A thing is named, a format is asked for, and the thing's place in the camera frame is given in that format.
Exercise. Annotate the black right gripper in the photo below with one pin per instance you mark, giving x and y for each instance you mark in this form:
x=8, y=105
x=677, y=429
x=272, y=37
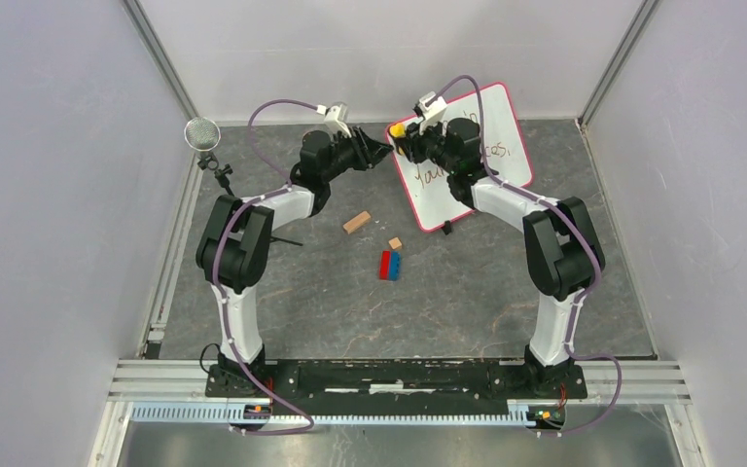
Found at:
x=414, y=139

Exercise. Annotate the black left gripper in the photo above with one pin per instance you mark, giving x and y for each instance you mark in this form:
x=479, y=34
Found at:
x=371, y=153

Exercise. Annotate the yellow whiteboard eraser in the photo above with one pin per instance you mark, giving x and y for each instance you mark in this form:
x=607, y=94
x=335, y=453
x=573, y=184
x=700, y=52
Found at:
x=398, y=134

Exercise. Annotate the pink framed whiteboard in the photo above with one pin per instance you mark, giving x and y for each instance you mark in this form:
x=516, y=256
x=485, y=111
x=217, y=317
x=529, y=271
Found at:
x=436, y=196

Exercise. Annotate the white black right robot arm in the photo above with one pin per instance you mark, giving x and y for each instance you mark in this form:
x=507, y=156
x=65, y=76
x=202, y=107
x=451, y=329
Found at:
x=563, y=254

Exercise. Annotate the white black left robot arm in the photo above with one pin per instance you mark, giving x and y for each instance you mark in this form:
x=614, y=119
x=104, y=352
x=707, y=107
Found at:
x=234, y=247

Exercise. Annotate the long wooden block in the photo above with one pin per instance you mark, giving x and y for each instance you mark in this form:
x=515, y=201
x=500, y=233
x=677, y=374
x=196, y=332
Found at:
x=357, y=222

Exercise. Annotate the blue toy brick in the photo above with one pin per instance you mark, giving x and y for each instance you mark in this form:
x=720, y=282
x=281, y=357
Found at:
x=394, y=266

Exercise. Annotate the red toy brick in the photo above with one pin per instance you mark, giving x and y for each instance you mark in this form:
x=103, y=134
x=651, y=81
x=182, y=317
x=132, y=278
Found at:
x=385, y=265

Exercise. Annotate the silver mesh microphone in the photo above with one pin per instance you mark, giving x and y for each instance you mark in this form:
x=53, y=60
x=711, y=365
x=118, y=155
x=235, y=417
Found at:
x=202, y=134

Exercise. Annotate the aluminium corner profile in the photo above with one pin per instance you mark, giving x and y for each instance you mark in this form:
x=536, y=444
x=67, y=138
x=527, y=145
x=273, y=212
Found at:
x=635, y=29
x=159, y=55

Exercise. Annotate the left aluminium corner profile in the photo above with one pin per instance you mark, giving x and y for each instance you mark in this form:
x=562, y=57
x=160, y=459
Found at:
x=159, y=55

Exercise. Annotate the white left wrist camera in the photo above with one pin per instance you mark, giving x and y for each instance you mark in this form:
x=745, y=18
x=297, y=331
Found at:
x=334, y=118

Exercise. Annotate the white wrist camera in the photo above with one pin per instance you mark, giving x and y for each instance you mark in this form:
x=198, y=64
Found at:
x=334, y=118
x=429, y=109

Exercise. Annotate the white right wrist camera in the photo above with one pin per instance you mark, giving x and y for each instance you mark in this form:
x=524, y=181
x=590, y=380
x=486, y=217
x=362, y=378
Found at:
x=429, y=109

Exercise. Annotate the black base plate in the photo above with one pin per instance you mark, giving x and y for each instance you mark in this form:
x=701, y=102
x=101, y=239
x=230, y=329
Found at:
x=374, y=387

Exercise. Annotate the aluminium rail frame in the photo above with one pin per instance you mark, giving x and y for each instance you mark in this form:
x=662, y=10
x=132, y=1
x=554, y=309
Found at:
x=174, y=390

